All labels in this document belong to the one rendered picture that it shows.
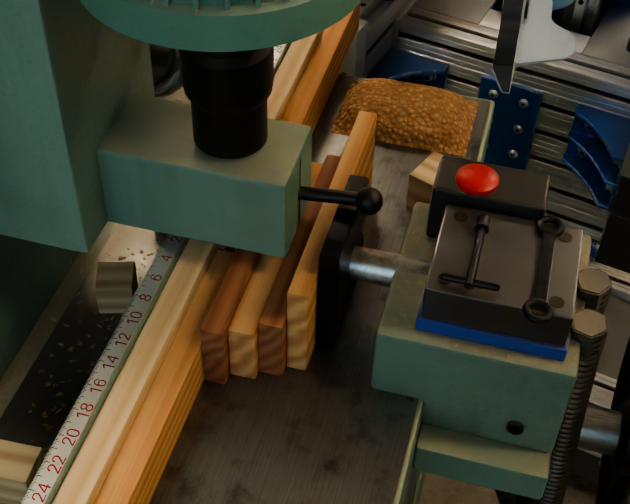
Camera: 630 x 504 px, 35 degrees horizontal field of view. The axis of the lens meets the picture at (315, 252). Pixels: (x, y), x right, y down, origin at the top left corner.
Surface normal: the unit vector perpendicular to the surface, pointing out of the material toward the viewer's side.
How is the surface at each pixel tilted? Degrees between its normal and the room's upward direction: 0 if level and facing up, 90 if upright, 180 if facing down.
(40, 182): 90
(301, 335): 90
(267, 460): 0
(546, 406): 90
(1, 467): 0
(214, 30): 90
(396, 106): 18
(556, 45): 32
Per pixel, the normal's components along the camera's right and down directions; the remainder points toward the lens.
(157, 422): 0.02, -0.71
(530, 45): -0.11, -0.24
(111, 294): 0.04, 0.71
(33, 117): -0.26, 0.68
